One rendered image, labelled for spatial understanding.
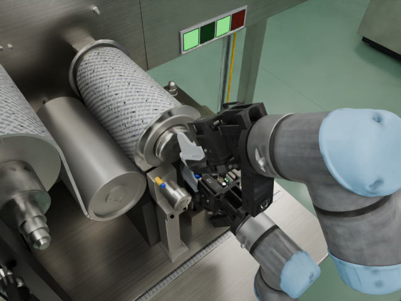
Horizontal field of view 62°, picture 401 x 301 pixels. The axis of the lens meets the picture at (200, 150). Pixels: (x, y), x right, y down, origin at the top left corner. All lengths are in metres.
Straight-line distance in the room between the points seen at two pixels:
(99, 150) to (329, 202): 0.43
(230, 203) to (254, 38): 0.97
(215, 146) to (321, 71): 2.66
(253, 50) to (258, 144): 1.18
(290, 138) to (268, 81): 2.50
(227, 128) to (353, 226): 0.19
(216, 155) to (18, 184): 0.25
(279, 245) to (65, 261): 0.53
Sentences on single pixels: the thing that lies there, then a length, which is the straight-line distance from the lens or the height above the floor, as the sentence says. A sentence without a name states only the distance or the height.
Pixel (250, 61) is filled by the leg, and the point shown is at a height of 0.82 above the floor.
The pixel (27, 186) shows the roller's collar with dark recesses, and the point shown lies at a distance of 0.46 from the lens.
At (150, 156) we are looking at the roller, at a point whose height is 1.24.
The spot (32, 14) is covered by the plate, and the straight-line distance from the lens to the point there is 0.77.
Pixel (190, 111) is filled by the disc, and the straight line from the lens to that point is 0.60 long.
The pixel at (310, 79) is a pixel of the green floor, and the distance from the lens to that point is 2.95.
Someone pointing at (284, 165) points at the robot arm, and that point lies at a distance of 0.35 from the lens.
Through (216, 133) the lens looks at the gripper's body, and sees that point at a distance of 0.45.
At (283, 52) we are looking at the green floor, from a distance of 3.21.
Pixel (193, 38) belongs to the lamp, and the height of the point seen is 1.19.
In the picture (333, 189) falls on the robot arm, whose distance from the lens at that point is 0.33.
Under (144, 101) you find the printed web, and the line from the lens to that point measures 0.60.
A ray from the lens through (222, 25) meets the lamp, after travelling 1.06.
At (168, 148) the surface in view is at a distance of 0.59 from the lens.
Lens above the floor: 1.70
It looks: 50 degrees down
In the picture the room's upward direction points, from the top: 2 degrees clockwise
